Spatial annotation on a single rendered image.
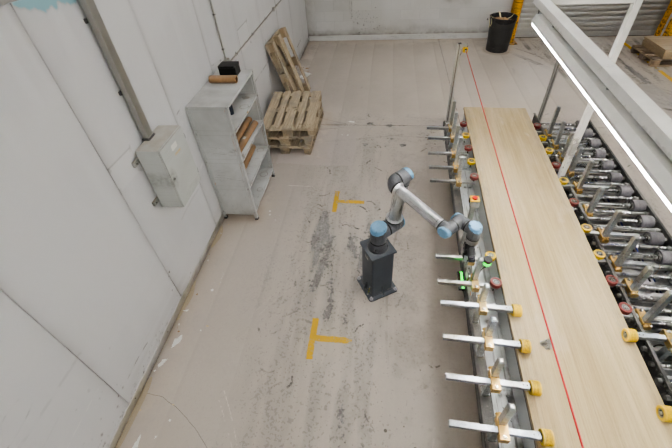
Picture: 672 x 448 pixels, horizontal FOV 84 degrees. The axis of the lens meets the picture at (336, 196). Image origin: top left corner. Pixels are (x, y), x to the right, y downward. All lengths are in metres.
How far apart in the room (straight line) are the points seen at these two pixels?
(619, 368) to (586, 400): 0.33
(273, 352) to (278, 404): 0.44
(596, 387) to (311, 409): 1.99
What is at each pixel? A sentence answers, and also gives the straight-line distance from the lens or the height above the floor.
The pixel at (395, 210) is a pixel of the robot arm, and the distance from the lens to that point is 3.20.
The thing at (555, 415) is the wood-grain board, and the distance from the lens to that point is 2.67.
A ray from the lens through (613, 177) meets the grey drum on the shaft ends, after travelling 4.50.
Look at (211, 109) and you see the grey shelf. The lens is 3.94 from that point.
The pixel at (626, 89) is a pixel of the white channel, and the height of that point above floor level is 2.46.
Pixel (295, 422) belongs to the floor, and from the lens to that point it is 3.42.
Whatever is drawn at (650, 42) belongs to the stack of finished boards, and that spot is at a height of 0.28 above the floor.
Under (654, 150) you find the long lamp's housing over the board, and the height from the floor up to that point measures 2.38.
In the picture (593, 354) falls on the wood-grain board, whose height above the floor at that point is 0.90.
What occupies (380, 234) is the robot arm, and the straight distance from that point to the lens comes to 3.25.
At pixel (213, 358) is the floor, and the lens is 3.80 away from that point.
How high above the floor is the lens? 3.23
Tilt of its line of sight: 41 degrees down
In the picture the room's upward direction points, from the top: 4 degrees counter-clockwise
